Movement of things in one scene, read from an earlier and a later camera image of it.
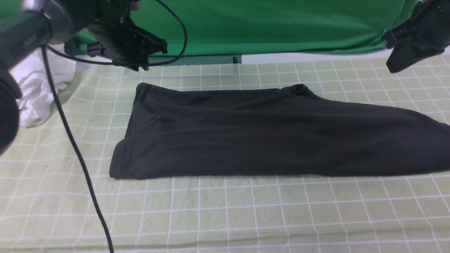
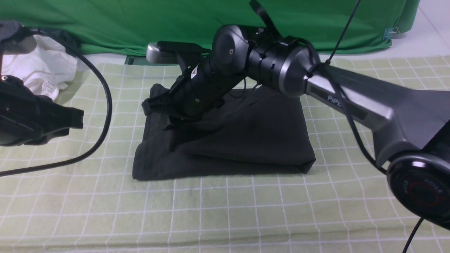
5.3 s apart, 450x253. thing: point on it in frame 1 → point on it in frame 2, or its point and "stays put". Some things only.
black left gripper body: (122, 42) → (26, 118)
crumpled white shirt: (38, 96) stays put
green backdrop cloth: (265, 27) stays put
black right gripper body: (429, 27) → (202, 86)
